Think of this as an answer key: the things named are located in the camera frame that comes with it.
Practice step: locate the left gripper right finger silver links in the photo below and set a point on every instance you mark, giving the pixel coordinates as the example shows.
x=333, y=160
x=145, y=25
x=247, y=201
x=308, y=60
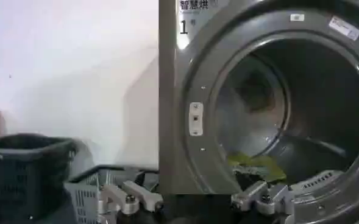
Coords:
x=260, y=198

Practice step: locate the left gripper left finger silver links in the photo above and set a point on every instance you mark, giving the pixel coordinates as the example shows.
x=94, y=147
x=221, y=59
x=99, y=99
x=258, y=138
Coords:
x=127, y=201

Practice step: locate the yellow-green garment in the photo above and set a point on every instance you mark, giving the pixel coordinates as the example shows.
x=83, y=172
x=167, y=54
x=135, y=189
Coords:
x=258, y=167

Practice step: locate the light grey laundry basket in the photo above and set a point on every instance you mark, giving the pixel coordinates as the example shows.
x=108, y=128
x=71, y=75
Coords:
x=90, y=191

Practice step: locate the grey dryer with round opening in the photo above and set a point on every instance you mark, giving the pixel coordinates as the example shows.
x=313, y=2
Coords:
x=258, y=97

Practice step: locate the dark plastic laundry basket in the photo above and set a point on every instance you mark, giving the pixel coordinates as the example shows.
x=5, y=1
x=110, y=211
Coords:
x=23, y=176

